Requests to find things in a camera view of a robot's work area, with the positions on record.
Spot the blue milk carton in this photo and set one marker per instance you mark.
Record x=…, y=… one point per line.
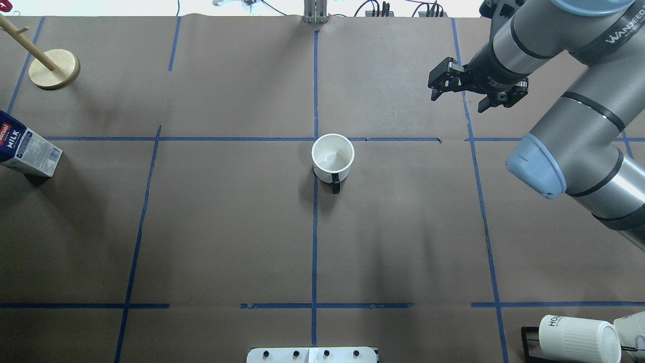
x=25, y=151

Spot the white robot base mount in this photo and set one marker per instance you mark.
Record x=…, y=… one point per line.
x=313, y=354

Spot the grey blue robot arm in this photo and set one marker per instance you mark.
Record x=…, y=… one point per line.
x=570, y=149

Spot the white smiley mug black handle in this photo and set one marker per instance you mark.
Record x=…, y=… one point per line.
x=332, y=157

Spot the white ribbed home mug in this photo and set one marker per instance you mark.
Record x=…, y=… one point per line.
x=631, y=334
x=573, y=339

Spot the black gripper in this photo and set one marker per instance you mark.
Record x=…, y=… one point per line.
x=488, y=72

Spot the wooden mug tree stand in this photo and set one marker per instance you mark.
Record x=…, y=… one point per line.
x=50, y=70

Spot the white ribbed HOME mug left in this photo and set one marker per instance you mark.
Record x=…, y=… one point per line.
x=573, y=339

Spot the white ribbed HOME mug right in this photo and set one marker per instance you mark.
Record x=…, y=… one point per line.
x=631, y=334

